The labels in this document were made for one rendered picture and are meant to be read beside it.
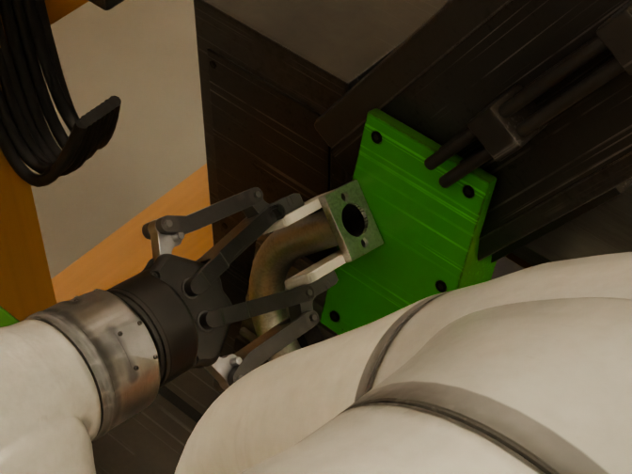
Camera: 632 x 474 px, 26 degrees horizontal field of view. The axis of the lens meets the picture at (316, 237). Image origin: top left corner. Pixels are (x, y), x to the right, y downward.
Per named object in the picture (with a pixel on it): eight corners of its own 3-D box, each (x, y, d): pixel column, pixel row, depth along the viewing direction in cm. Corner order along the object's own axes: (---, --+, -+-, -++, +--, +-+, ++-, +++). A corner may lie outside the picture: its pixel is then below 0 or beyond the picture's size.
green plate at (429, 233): (482, 353, 116) (549, 147, 104) (424, 396, 111) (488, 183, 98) (377, 285, 121) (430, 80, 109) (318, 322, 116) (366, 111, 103)
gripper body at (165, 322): (180, 394, 89) (274, 337, 96) (125, 276, 89) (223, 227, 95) (117, 409, 95) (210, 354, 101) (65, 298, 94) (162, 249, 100)
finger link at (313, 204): (261, 235, 104) (257, 227, 104) (320, 204, 109) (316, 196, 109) (286, 227, 102) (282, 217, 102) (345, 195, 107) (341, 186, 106)
